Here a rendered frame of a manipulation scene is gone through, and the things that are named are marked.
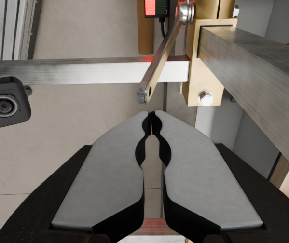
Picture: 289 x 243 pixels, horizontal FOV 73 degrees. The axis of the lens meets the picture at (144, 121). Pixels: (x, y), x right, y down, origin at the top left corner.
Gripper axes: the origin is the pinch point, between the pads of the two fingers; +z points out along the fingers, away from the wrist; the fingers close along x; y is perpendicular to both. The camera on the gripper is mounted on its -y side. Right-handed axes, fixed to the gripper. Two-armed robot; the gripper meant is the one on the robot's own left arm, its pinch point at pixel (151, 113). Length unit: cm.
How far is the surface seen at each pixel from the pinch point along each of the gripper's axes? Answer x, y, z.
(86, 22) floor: -32, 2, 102
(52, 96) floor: -61, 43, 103
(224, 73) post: 6.2, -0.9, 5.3
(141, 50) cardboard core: -3, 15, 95
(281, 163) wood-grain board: 22.4, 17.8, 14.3
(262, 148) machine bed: 28.2, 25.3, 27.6
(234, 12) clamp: 10.5, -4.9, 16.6
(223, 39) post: 6.2, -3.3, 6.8
